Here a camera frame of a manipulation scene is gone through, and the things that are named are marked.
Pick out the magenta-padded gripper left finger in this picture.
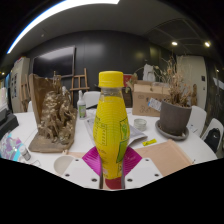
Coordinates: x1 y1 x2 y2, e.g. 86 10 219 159
61 145 103 190

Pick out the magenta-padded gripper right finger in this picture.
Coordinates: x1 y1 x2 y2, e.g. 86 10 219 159
121 145 164 190

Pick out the yellow drink bottle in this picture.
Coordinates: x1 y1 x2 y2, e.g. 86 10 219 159
92 70 132 188

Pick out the light wooden drawing board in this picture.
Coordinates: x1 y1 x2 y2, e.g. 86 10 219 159
64 139 194 178

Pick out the yellow marker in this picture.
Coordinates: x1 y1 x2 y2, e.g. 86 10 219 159
142 138 158 147

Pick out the small glass jar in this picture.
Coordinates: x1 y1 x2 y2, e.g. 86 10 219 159
133 117 148 132

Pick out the small white jar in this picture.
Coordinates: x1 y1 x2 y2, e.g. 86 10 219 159
18 144 32 162

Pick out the golden brown sculpture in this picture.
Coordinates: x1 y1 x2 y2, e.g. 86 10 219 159
28 73 78 154

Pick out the dry plant in grey pot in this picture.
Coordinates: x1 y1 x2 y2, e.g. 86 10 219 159
153 56 194 141

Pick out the white spray bottle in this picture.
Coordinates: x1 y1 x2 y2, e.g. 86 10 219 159
77 89 88 120

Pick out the cardboard box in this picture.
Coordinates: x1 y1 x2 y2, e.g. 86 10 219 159
132 79 171 118

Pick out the white chair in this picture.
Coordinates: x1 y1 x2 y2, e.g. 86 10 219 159
83 90 101 109
200 117 224 154
186 105 208 138

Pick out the purple and teal print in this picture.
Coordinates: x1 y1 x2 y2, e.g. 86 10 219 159
0 131 24 162

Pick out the black backpack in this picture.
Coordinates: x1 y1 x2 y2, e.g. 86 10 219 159
203 127 222 149

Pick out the wooden easel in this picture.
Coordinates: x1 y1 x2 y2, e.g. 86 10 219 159
68 67 91 104
20 74 31 111

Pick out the black box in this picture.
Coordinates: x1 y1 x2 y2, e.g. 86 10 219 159
0 108 19 141

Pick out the wooden figure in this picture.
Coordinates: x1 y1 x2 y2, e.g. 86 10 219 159
190 83 198 107

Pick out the red box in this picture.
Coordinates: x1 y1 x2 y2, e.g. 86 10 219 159
123 73 138 88

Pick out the white plaster figure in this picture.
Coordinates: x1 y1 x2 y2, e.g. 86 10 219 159
142 63 156 83

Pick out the white cabinet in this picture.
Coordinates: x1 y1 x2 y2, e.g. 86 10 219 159
9 57 31 113

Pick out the long ceiling light strip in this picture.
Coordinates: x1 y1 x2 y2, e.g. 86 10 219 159
6 0 121 54

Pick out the dark wall screen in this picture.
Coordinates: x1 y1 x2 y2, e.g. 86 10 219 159
32 45 77 79

